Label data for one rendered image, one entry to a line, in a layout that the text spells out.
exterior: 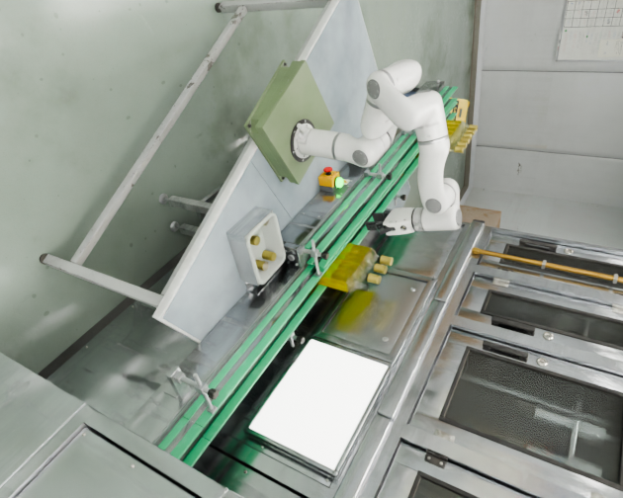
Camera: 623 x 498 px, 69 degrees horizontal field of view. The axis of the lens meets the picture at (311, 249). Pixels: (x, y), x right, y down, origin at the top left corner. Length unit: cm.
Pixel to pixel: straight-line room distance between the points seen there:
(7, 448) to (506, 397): 142
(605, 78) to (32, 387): 710
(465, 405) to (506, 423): 13
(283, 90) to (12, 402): 122
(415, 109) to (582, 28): 608
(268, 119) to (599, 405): 137
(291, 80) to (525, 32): 592
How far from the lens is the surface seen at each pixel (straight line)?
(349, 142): 155
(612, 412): 171
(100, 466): 127
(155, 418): 148
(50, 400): 146
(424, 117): 127
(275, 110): 157
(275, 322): 160
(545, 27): 731
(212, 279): 156
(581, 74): 743
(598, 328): 193
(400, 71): 133
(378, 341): 171
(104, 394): 193
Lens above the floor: 174
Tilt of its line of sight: 29 degrees down
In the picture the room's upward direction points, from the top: 104 degrees clockwise
